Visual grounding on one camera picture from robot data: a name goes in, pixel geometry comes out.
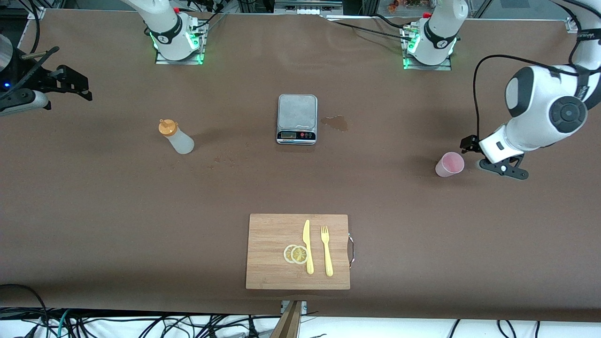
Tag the lemon slice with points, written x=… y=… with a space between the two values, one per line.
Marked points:
x=299 y=255
x=287 y=254

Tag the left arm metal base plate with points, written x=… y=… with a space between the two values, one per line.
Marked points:
x=441 y=67

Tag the bamboo cutting board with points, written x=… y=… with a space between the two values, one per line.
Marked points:
x=267 y=234

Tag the small metal bracket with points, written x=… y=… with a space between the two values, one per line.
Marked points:
x=284 y=307

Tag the yellow plastic knife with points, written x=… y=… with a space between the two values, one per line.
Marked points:
x=306 y=234

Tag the translucent orange-capped sauce bottle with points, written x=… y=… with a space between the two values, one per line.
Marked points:
x=181 y=142

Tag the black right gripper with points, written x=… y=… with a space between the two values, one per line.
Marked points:
x=41 y=78

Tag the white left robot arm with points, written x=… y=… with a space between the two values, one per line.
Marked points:
x=540 y=112

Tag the wooden post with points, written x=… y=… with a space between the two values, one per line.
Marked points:
x=288 y=324

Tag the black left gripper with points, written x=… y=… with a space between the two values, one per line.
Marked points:
x=470 y=143

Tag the yellow plastic fork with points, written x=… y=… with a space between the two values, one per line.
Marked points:
x=328 y=263

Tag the white power strip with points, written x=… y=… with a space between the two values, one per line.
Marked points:
x=305 y=10

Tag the silver digital kitchen scale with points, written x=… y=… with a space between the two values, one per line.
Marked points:
x=296 y=117

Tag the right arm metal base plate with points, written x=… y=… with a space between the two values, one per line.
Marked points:
x=162 y=60

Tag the pink plastic cup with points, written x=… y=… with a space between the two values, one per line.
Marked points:
x=443 y=168

